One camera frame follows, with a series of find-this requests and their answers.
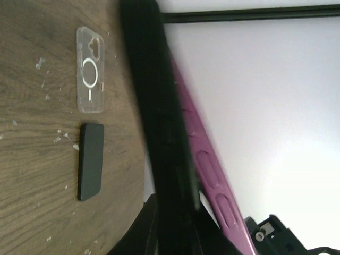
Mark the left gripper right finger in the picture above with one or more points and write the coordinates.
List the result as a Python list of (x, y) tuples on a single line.
[(209, 239)]

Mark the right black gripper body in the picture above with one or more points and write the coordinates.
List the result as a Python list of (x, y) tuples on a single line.
[(272, 237)]

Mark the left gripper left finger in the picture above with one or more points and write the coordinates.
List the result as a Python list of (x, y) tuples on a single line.
[(141, 238)]

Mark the clear magsafe phone case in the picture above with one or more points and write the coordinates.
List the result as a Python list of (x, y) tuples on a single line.
[(90, 71)]

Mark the black aluminium frame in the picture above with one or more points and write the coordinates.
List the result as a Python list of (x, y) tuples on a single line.
[(275, 13)]

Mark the black phone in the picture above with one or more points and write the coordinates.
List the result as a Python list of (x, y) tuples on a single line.
[(91, 150)]

